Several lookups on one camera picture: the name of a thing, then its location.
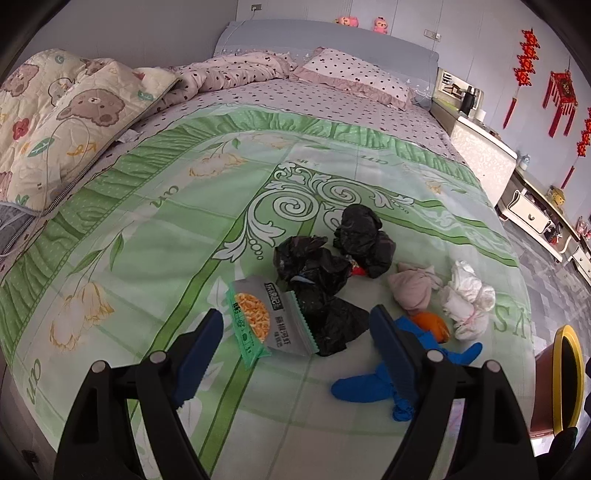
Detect picture frame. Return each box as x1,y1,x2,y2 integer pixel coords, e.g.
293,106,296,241
435,68,485,114

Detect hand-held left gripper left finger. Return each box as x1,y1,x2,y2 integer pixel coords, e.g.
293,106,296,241
54,308,225,480

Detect dotted grey bedsheet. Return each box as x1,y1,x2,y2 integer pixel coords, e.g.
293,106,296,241
74,78,467,162

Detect pink dotted duvet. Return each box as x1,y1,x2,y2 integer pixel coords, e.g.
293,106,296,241
134,52,301,109

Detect pink dotted pillow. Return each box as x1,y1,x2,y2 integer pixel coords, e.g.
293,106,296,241
290,46,416,112

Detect black thermos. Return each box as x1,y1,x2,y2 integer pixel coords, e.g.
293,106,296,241
459,85,478,116

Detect green floral bedsheet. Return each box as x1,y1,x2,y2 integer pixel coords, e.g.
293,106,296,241
0,108,539,462

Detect red Chinese knot decorations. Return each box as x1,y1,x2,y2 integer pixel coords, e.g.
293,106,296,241
502,28,542,130

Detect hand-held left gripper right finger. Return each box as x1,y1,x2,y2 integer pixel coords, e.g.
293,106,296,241
369,305,539,480

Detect red tasselled knot decoration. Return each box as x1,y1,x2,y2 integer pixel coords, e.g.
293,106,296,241
542,70,579,138

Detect yellow rimmed trash bin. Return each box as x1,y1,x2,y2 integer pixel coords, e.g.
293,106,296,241
531,324,583,435

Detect bear print quilt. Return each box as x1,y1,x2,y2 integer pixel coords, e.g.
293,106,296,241
0,48,183,210

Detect green grey snack packet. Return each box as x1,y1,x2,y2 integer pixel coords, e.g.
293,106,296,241
228,275,319,370

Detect blue sock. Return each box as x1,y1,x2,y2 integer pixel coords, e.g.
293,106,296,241
331,316,483,422

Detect round black plastic bag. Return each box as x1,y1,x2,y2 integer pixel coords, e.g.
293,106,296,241
333,204,397,278

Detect grey striped mattress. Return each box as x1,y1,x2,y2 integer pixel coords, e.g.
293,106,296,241
0,203,42,273

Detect white low cabinet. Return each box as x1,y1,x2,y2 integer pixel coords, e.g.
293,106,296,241
496,164,591,278

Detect white nightstand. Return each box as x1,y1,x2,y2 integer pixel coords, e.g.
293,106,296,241
429,99,518,208

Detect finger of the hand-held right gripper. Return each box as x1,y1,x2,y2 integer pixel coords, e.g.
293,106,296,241
550,427,581,459

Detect grey blue headboard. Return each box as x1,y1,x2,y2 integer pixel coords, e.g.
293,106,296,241
215,21,439,109

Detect red paper character decoration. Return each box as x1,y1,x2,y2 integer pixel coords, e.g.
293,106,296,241
561,107,591,190

